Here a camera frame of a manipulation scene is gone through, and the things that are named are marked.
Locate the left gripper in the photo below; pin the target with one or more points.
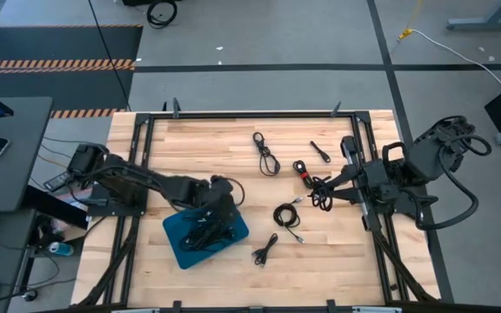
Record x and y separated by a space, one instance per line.
222 197

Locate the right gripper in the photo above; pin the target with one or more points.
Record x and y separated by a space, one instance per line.
376 180

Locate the blue plastic tray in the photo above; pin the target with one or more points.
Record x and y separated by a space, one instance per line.
189 256

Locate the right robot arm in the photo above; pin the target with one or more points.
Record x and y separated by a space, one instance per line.
424 161

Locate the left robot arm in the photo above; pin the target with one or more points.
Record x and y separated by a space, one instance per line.
176 187

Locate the black controller box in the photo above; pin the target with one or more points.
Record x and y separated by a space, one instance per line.
58 181

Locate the teal drink can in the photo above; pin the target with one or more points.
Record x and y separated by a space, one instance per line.
61 248

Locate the black hazard-striped floor mat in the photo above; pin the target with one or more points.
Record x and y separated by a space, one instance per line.
59 89

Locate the grey desk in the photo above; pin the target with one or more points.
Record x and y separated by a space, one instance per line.
20 143

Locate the grey table leg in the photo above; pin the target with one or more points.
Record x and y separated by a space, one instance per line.
485 21

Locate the black chair wheel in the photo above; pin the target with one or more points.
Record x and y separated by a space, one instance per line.
29 295

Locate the black aluminium rig frame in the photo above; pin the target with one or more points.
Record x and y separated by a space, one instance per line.
255 115

